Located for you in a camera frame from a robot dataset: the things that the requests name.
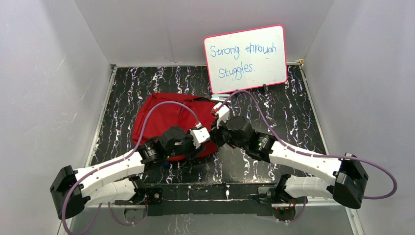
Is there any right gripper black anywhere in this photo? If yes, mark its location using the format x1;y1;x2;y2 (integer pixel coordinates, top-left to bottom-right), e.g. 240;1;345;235
207;117;247;151

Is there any red student backpack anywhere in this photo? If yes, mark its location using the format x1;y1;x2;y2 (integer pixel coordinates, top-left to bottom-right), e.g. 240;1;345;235
132;93;218;163

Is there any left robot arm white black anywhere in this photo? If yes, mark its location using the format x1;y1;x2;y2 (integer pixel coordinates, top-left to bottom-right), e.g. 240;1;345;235
49;126;210;219

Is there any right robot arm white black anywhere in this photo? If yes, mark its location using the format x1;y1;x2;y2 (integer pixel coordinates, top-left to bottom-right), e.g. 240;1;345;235
210;117;369;209

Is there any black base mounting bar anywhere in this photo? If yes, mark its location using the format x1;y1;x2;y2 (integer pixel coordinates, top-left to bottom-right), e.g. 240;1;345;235
115;183;307;219

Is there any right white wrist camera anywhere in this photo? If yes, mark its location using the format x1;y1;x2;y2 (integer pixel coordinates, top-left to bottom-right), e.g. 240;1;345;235
211;103;230;129

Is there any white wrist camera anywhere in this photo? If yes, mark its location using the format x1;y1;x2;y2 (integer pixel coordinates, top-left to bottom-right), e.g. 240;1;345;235
190;122;210;149
211;103;230;129

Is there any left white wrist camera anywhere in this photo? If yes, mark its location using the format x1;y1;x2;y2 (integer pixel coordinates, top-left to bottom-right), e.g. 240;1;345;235
190;122;210;149

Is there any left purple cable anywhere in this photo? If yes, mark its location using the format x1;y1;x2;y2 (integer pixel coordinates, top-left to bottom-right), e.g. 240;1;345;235
61;101;202;235

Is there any whiteboard with pink frame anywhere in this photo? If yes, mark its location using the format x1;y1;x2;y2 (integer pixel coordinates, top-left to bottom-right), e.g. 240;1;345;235
204;24;288;94

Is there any aluminium frame rail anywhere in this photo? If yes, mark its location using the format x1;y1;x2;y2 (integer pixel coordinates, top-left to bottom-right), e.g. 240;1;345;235
57;185;364;235

